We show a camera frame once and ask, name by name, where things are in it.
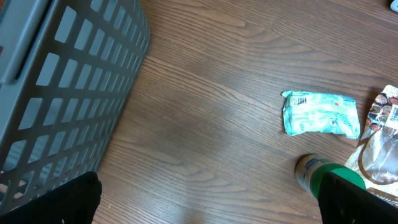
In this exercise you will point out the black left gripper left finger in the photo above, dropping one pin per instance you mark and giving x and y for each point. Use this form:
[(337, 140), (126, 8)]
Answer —
[(73, 202)]

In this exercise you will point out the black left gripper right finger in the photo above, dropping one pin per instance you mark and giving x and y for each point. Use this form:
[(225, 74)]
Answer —
[(342, 202)]

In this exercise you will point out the green lid plastic jar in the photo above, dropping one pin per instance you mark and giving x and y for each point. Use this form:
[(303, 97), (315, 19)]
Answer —
[(311, 168)]

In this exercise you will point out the clear brown snack bag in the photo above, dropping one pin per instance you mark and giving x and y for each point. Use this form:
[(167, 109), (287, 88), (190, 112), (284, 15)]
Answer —
[(375, 158)]

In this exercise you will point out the teal wet wipes pack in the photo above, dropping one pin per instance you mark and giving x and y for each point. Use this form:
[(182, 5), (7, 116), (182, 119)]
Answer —
[(306, 111)]

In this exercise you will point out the white barcode scanner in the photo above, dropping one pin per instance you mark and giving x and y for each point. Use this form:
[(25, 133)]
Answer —
[(394, 5)]

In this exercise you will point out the grey plastic mesh basket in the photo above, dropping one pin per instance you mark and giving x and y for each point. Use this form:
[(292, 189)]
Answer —
[(67, 69)]

